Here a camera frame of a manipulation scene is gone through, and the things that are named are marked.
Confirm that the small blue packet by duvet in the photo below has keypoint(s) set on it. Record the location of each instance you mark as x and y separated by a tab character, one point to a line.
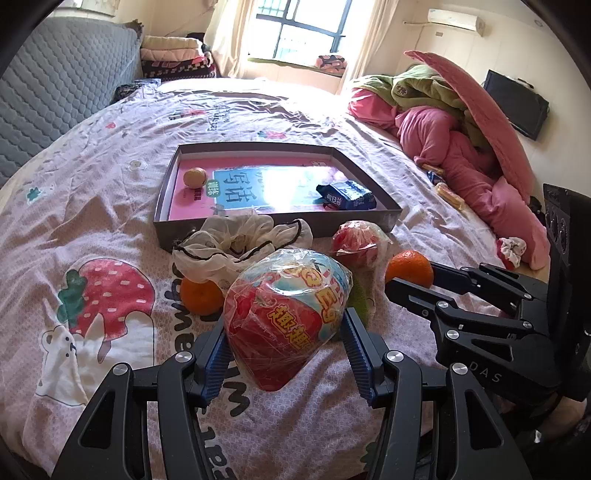
435	178

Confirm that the cream right curtain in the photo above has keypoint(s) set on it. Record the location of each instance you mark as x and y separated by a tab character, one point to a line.
374	31

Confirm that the blue snack packet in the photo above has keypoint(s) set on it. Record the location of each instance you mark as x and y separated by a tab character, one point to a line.
348	195

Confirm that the cream mesh drawstring bag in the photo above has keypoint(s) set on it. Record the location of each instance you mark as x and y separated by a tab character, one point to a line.
224	247

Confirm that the pink strawberry print bedsheet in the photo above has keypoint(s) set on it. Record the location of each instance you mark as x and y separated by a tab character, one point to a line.
84	283

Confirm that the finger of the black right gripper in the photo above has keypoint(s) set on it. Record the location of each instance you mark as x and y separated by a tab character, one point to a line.
460	335
504	289

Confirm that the red blue snack bag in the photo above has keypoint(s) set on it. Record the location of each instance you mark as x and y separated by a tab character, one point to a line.
281	310

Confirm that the red white scrunchie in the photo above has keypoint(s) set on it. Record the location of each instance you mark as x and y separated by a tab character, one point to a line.
510	250

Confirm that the orange wafer packet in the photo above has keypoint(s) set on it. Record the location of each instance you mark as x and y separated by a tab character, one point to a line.
430	168

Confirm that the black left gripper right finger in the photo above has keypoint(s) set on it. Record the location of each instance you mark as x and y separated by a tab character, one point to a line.
444	416

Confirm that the red apple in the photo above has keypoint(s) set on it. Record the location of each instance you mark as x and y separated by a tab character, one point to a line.
361	245

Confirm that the black wall television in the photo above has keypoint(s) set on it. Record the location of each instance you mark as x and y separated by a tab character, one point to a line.
525	109

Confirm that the white air conditioner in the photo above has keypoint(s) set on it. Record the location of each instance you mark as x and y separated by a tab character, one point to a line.
458	20

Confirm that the cream left curtain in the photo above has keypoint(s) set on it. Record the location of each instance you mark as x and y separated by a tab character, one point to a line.
225	34

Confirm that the folded cloth on windowsill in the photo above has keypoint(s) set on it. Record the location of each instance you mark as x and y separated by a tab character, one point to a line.
331	64

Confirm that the yellow biscuit packet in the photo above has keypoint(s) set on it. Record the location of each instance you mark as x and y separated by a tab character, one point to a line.
449	196

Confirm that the window with dark frame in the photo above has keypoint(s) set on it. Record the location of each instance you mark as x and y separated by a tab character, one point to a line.
298	31

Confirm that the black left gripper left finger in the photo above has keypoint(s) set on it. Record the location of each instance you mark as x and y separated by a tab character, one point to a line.
110	439

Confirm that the green blanket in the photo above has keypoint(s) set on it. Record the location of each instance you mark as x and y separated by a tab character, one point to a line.
421	85

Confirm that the grey quilted headboard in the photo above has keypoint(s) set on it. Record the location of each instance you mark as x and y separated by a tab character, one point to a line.
67	70

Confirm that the stack of folded blankets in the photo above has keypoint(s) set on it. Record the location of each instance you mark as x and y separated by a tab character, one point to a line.
172	58

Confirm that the cream curtain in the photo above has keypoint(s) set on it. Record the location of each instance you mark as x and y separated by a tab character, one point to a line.
374	31
225	34

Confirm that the orange tangerine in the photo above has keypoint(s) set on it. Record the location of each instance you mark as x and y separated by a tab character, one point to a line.
411	266
201	299

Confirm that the pink crumpled duvet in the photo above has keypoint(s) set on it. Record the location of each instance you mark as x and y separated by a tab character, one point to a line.
431	136

